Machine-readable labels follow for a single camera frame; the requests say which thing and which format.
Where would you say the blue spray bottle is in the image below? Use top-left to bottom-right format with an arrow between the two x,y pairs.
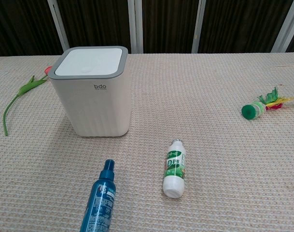
79,159 -> 116,232

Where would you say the beige woven tablecloth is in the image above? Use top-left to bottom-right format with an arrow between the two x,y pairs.
0,51 -> 294,232

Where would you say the white drink bottle green label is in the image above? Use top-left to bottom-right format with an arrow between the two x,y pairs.
162,139 -> 186,199

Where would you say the white trash bin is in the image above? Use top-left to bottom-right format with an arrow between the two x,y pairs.
48,45 -> 132,139

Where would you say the white metal frame post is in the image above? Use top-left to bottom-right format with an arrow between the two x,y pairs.
191,0 -> 207,54
273,0 -> 294,53
47,0 -> 70,52
127,0 -> 144,54

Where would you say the green feather shuttlecock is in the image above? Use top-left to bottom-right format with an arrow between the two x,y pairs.
241,86 -> 294,121

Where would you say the artificial tulip green stem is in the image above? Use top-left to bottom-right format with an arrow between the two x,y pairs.
3,65 -> 53,136

